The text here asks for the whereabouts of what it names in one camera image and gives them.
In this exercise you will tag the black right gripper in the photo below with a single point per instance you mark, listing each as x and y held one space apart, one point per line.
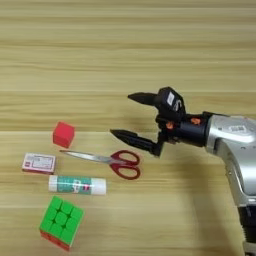
190 131

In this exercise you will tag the red foam cube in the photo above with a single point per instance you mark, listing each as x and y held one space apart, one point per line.
63 135

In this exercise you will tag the green white glue stick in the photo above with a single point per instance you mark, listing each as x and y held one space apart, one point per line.
77 185

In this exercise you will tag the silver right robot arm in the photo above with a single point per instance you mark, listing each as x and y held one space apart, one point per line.
236 146

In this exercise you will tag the small red white box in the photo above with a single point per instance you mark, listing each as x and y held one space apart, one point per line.
39 163

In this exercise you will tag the green faced puzzle cube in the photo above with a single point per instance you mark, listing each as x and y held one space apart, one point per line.
61 221

